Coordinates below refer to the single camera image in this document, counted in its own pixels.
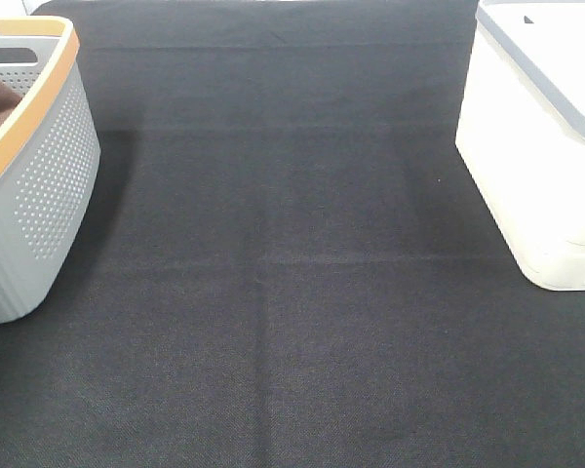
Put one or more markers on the grey perforated laundry basket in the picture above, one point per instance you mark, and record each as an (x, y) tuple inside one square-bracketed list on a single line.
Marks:
[(49, 157)]

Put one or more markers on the white plastic storage box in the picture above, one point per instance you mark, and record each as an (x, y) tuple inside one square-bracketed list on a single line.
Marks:
[(521, 133)]

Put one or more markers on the black fabric table mat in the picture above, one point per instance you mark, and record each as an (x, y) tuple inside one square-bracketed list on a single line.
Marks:
[(285, 262)]

